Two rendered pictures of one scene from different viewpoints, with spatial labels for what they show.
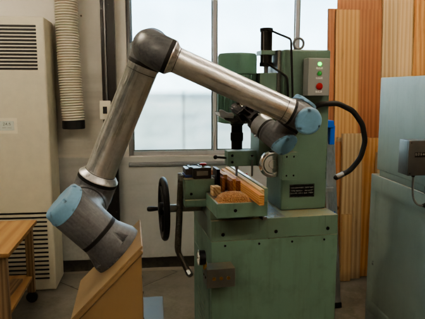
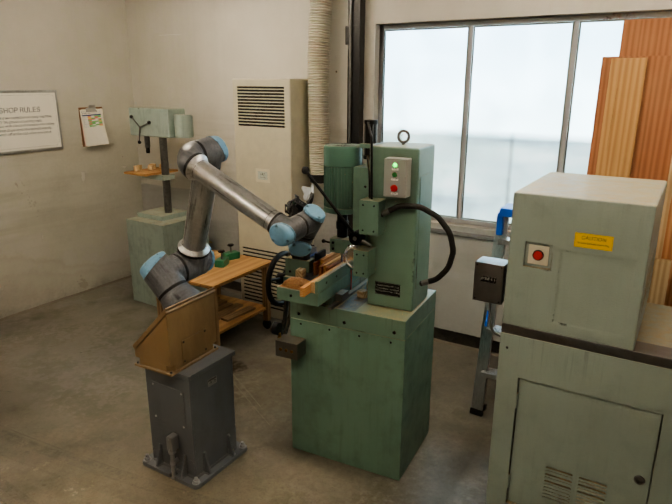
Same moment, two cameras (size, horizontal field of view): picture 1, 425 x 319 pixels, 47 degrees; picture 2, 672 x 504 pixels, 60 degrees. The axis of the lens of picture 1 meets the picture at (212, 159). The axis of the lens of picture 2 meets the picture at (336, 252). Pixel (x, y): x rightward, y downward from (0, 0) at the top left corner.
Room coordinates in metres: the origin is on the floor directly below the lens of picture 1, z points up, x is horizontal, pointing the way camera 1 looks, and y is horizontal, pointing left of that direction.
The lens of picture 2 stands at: (0.12, -1.74, 1.78)
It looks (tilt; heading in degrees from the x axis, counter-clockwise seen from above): 16 degrees down; 38
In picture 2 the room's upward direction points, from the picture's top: straight up
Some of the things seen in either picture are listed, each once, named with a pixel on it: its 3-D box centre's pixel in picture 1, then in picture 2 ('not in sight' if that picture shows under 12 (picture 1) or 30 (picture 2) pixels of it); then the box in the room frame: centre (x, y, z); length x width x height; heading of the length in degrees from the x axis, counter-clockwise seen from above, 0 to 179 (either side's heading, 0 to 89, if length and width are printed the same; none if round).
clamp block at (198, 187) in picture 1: (197, 185); (304, 264); (2.17, 0.07, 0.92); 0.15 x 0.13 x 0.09; 12
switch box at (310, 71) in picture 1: (316, 76); (397, 177); (2.17, -0.45, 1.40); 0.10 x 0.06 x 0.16; 102
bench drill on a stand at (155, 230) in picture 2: not in sight; (168, 206); (2.95, 2.23, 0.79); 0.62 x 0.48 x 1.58; 95
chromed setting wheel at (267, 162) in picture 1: (272, 164); (356, 257); (2.15, -0.26, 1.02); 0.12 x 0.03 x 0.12; 102
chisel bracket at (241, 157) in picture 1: (240, 159); (345, 246); (2.25, -0.13, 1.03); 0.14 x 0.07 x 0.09; 102
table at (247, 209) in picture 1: (215, 195); (319, 275); (2.19, -0.01, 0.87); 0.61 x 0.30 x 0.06; 12
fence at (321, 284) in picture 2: (246, 181); (346, 268); (2.22, -0.16, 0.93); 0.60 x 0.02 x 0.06; 12
